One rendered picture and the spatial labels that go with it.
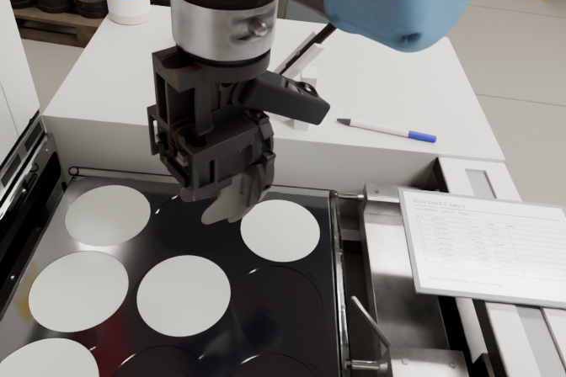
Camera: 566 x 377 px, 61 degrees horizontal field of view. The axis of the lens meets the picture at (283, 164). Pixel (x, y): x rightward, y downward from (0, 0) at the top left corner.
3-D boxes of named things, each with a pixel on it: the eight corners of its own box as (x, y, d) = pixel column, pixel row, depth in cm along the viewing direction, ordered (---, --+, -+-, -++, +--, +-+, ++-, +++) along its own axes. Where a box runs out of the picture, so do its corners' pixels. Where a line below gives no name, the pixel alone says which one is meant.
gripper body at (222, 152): (150, 157, 44) (136, 36, 36) (227, 124, 48) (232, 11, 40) (197, 209, 40) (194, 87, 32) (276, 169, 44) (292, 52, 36)
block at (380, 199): (363, 213, 68) (367, 198, 66) (360, 195, 70) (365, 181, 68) (419, 218, 68) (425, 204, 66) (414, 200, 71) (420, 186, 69)
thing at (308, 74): (266, 129, 66) (275, 40, 57) (268, 112, 69) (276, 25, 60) (311, 133, 66) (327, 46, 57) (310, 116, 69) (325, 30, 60)
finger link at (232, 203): (191, 239, 49) (189, 174, 43) (238, 214, 52) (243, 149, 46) (209, 260, 47) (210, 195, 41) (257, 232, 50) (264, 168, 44)
